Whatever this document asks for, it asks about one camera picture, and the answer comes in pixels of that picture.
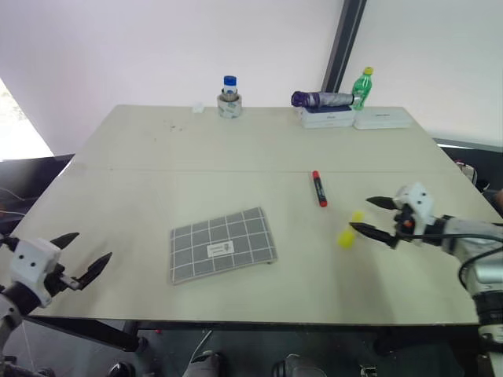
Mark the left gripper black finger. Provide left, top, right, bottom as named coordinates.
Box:
left=75, top=251, right=114, bottom=292
left=50, top=232, right=81, bottom=250

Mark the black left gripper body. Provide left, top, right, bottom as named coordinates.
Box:
left=42, top=262, right=81, bottom=299

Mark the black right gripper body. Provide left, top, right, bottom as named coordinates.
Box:
left=393, top=204, right=418, bottom=243

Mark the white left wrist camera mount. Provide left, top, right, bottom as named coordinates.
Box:
left=9, top=236, right=62, bottom=308

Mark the dark rounded shape with white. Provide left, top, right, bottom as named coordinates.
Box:
left=187, top=350, right=224, bottom=377

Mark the blue-capped white bottle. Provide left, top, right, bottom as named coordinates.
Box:
left=221, top=75, right=239, bottom=104

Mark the white box with blue band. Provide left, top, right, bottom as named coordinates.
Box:
left=299, top=104, right=357, bottom=130

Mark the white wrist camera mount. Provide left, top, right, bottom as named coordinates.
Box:
left=9, top=236, right=62, bottom=308
left=392, top=181, right=436, bottom=245

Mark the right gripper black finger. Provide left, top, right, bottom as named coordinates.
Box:
left=365, top=196, right=398, bottom=212
left=348, top=221, right=399, bottom=251

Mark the green bottle with yellow cap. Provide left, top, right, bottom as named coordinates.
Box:
left=351, top=66, right=375, bottom=112

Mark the dark clutter beside table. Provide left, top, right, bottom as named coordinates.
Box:
left=453, top=157, right=503, bottom=218

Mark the grey checked cloth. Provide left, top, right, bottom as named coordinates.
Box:
left=169, top=206, right=280, bottom=287

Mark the dark side desk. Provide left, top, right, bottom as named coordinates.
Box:
left=0, top=153, right=76, bottom=237

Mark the black table leg beam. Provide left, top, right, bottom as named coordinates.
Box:
left=22, top=315, right=141, bottom=353

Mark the small dark rounded shape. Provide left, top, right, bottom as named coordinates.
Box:
left=107, top=361, right=137, bottom=377

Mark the dark grey wall pillar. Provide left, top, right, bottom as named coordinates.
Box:
left=321, top=0, right=369, bottom=94

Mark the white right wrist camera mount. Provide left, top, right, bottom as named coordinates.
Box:
left=392, top=181, right=436, bottom=245

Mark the flat white box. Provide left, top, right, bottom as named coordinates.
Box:
left=353, top=106, right=412, bottom=131

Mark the red and black marker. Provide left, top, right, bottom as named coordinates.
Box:
left=311, top=170, right=329, bottom=208

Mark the purple folded umbrella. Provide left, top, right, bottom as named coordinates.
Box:
left=291, top=90, right=357, bottom=108

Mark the dark rounded grey shape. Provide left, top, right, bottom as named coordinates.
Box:
left=272, top=353, right=318, bottom=377

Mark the yellow highlighter pen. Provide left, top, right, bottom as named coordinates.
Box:
left=336, top=210, right=366, bottom=251

